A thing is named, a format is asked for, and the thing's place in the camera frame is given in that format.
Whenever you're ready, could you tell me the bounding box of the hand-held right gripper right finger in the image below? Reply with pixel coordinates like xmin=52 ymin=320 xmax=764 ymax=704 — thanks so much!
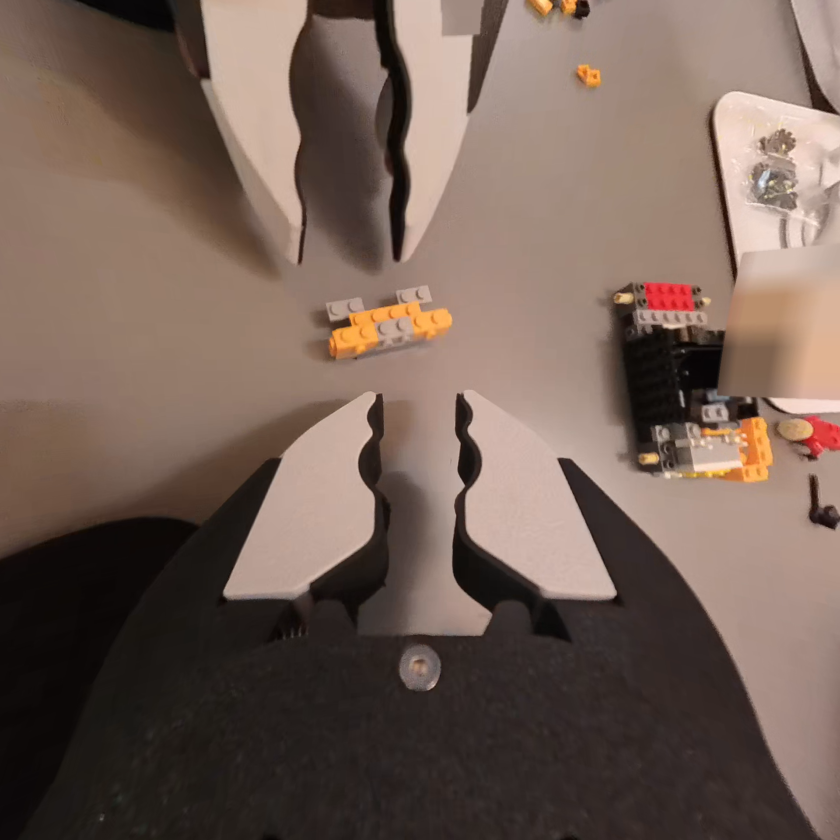
xmin=453 ymin=390 xmax=618 ymax=637

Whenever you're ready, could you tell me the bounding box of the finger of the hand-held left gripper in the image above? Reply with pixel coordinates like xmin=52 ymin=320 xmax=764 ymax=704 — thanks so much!
xmin=375 ymin=0 xmax=475 ymax=263
xmin=200 ymin=0 xmax=309 ymax=266

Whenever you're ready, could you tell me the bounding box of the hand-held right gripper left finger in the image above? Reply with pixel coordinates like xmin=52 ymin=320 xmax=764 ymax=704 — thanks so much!
xmin=223 ymin=391 xmax=392 ymax=634

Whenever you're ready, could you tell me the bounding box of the black red toy car chassis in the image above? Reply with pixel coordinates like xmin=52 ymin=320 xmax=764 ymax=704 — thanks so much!
xmin=613 ymin=281 xmax=774 ymax=483

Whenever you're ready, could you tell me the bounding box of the orange grey brick assembly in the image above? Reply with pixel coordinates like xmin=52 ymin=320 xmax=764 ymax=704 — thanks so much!
xmin=326 ymin=285 xmax=454 ymax=361

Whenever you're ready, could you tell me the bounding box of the black textured pad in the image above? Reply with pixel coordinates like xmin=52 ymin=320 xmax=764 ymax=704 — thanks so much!
xmin=0 ymin=517 xmax=201 ymax=840

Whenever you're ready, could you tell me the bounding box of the small black toy part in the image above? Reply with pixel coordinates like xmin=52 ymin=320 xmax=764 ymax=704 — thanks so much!
xmin=808 ymin=474 xmax=840 ymax=529

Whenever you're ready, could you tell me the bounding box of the instruction booklet on stand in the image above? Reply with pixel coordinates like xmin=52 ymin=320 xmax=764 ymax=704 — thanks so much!
xmin=712 ymin=92 xmax=840 ymax=414

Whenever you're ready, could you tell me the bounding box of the small red toy piece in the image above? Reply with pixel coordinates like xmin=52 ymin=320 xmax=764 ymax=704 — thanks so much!
xmin=804 ymin=415 xmax=840 ymax=457

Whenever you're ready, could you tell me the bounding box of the clear bag of dark parts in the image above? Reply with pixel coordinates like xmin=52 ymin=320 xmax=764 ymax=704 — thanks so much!
xmin=745 ymin=128 xmax=803 ymax=211

